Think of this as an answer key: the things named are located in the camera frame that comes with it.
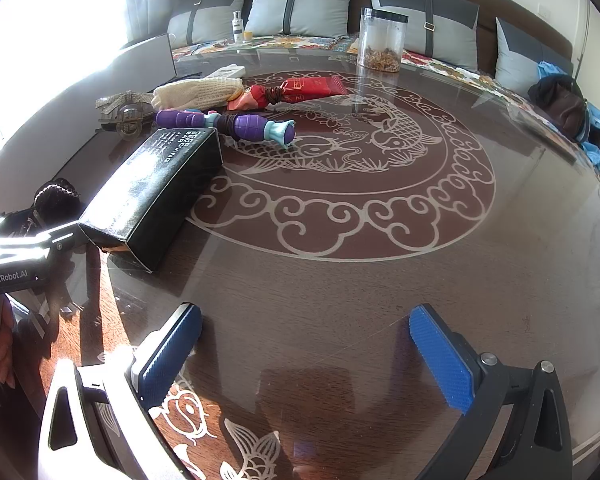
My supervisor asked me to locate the red snack packet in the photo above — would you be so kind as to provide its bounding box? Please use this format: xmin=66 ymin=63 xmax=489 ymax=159
xmin=226 ymin=77 xmax=348 ymax=112

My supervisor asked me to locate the clear plastic jar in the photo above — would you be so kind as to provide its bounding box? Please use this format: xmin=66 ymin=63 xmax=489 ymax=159
xmin=357 ymin=6 xmax=409 ymax=73

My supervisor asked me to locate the grey two-tone pillow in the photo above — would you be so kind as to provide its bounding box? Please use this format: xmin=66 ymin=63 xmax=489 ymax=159
xmin=243 ymin=0 xmax=361 ymax=41
xmin=367 ymin=0 xmax=481 ymax=72
xmin=494 ymin=17 xmax=574 ymax=93
xmin=167 ymin=0 xmax=255 ymax=51

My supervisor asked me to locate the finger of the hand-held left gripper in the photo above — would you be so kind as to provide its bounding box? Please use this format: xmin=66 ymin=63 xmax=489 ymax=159
xmin=42 ymin=221 xmax=88 ymax=256

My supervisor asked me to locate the dark bag with blue cloth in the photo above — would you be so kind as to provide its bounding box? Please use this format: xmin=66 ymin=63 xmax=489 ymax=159
xmin=537 ymin=60 xmax=600 ymax=166

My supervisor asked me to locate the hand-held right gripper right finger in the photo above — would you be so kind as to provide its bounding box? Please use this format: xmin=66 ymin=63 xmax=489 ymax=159
xmin=409 ymin=303 xmax=573 ymax=480

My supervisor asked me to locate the patterned glass desktop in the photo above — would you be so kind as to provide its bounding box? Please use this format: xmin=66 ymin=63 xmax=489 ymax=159
xmin=0 ymin=42 xmax=600 ymax=480

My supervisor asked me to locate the black cardboard box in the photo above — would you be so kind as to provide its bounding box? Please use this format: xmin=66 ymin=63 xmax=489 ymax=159
xmin=77 ymin=128 xmax=224 ymax=273

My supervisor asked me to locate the cream knitted glove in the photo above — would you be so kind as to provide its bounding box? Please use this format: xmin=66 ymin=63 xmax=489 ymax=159
xmin=151 ymin=75 xmax=244 ymax=111

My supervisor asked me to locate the white power strip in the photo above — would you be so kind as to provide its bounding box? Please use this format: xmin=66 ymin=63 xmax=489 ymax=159
xmin=200 ymin=63 xmax=246 ymax=79

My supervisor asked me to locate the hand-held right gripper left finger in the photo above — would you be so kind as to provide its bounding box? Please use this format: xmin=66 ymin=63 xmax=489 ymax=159
xmin=37 ymin=302 xmax=203 ymax=480

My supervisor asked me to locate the grey laptop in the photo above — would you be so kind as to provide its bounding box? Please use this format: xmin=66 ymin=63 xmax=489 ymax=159
xmin=117 ymin=32 xmax=177 ymax=87

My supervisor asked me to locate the dark brown bag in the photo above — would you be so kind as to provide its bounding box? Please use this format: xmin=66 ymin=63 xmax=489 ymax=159
xmin=527 ymin=74 xmax=588 ymax=142

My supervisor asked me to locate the rhinestone hair clip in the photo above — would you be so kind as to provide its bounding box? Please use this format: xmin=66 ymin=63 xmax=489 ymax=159
xmin=95 ymin=89 xmax=156 ymax=137

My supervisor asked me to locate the dark knitted pouch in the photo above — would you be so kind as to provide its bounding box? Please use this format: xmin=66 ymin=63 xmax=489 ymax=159
xmin=32 ymin=180 xmax=83 ymax=226

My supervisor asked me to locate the purple teal toy dumbbell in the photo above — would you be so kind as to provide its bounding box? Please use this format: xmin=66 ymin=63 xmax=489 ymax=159
xmin=155 ymin=108 xmax=297 ymax=150

